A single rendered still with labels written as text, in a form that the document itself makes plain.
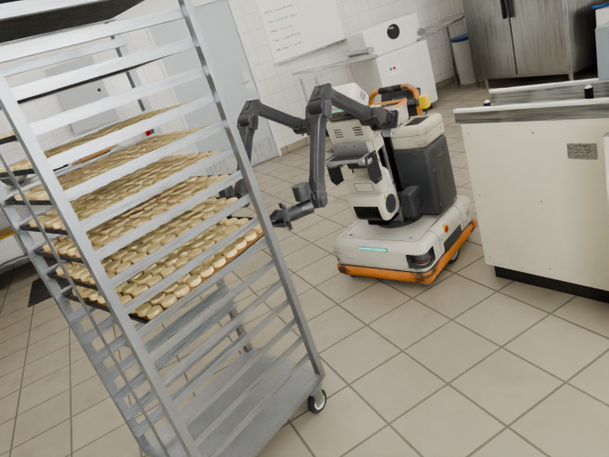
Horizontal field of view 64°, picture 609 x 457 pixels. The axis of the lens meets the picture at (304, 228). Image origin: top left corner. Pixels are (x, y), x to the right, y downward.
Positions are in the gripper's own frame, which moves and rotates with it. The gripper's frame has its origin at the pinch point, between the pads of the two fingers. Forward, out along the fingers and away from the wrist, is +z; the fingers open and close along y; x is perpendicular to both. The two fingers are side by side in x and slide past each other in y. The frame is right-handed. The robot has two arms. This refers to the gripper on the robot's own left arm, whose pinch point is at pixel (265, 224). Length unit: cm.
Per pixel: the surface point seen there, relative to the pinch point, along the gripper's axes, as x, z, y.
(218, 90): 11, 2, 53
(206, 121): -453, -47, -1
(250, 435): 24, 35, -67
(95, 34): 25, 31, 77
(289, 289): 11.4, 1.3, -24.3
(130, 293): 25, 51, 4
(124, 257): 23, 49, 15
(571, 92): 10, -143, 8
